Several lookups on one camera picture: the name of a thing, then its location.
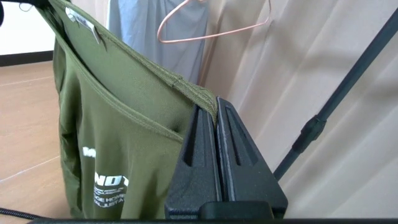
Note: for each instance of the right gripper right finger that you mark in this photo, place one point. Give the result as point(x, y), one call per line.
point(252, 186)

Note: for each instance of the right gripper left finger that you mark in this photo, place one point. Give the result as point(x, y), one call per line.
point(192, 180)

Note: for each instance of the green garment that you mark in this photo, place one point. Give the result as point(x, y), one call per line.
point(124, 140)

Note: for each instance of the pink clothes hanger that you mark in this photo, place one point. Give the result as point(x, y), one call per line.
point(192, 39)

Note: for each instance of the pale grey shorts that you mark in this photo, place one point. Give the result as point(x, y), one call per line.
point(140, 31)

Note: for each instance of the black clothes rack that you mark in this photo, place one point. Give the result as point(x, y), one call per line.
point(314, 127)

